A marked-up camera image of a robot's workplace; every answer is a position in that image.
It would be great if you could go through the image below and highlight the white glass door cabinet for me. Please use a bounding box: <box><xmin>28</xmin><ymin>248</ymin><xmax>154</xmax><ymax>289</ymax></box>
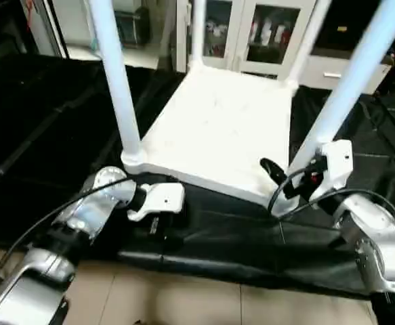
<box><xmin>175</xmin><ymin>0</ymin><xmax>316</xmax><ymax>77</ymax></box>

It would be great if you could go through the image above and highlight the black plastic mat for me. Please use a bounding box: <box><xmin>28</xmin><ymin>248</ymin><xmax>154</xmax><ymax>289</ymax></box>
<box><xmin>0</xmin><ymin>53</ymin><xmax>395</xmax><ymax>299</ymax></box>

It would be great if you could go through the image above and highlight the white plastic table leg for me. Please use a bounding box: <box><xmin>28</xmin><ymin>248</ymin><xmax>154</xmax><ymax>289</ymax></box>
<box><xmin>284</xmin><ymin>0</ymin><xmax>333</xmax><ymax>92</ymax></box>
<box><xmin>87</xmin><ymin>0</ymin><xmax>147</xmax><ymax>173</ymax></box>
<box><xmin>189</xmin><ymin>0</ymin><xmax>207</xmax><ymax>68</ymax></box>
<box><xmin>272</xmin><ymin>0</ymin><xmax>395</xmax><ymax>216</ymax></box>

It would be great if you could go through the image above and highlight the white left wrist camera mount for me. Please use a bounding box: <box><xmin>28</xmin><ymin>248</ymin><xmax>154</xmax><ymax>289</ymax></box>
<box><xmin>126</xmin><ymin>181</ymin><xmax>186</xmax><ymax>223</ymax></box>

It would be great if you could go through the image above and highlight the black box device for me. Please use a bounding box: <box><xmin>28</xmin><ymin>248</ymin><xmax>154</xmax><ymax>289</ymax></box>
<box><xmin>319</xmin><ymin>7</ymin><xmax>374</xmax><ymax>55</ymax></box>

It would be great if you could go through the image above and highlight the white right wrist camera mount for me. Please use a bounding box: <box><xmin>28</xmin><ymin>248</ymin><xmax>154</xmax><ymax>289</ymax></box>
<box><xmin>309</xmin><ymin>140</ymin><xmax>355</xmax><ymax>207</ymax></box>

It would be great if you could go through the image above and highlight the white drawer unit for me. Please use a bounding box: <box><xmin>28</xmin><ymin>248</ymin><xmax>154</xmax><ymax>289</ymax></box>
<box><xmin>299</xmin><ymin>54</ymin><xmax>391</xmax><ymax>95</ymax></box>

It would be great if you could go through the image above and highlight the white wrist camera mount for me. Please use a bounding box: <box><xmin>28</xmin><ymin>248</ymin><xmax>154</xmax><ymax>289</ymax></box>
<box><xmin>309</xmin><ymin>140</ymin><xmax>355</xmax><ymax>207</ymax></box>
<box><xmin>126</xmin><ymin>181</ymin><xmax>186</xmax><ymax>223</ymax></box>

